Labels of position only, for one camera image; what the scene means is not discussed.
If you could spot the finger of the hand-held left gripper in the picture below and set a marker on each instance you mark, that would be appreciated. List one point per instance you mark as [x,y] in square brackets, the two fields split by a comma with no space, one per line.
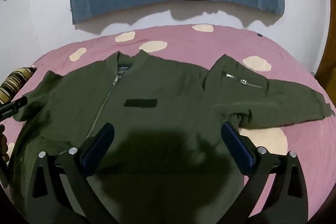
[13,107]

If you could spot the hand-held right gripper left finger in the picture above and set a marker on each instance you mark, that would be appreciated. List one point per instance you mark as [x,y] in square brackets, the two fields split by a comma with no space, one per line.
[97,150]

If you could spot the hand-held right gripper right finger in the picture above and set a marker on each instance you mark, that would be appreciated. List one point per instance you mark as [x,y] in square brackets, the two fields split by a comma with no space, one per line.
[237,146]

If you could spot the olive green zip jacket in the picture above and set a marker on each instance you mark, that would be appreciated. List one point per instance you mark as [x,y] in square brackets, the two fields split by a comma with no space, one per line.
[162,82]

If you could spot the person's left hand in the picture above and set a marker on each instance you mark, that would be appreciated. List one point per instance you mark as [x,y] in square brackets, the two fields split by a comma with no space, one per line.
[3,142]

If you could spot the striped brown and cream pillow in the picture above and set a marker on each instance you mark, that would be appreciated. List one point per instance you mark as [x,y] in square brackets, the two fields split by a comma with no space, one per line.
[13,82]

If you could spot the pink bedsheet with cream dots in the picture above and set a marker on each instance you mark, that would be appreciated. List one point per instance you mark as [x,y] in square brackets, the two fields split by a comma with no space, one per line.
[302,134]

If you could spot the wooden door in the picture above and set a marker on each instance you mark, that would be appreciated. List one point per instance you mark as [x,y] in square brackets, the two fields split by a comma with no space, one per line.
[331,56]

